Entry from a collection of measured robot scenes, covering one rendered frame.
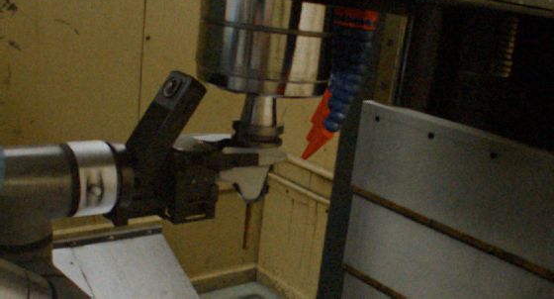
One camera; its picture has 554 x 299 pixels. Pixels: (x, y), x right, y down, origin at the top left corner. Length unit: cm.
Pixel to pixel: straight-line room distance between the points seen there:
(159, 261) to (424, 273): 94
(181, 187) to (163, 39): 117
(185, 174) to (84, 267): 116
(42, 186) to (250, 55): 25
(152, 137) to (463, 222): 60
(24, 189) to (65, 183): 4
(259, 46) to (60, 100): 112
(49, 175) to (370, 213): 75
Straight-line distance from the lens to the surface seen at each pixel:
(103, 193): 66
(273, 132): 75
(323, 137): 61
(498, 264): 109
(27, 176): 63
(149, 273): 186
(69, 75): 175
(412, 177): 116
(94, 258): 186
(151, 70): 184
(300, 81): 70
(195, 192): 72
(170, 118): 68
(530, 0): 55
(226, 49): 70
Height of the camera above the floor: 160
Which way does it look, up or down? 16 degrees down
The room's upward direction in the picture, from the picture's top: 8 degrees clockwise
